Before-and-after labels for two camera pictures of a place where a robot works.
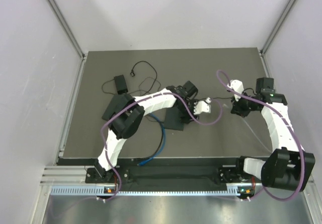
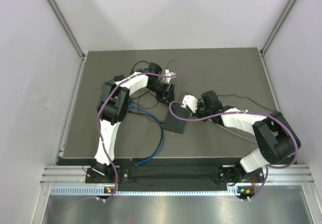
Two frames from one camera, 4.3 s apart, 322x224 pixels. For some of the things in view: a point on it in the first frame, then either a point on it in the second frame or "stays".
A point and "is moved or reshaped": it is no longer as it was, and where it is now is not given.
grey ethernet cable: (256, 135) is moved or reshaped
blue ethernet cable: (161, 147) stays
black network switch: (172, 119) stays
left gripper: (186, 119) → (169, 95)
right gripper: (236, 108) → (199, 103)
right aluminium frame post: (283, 17) stays
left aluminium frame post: (55, 8) stays
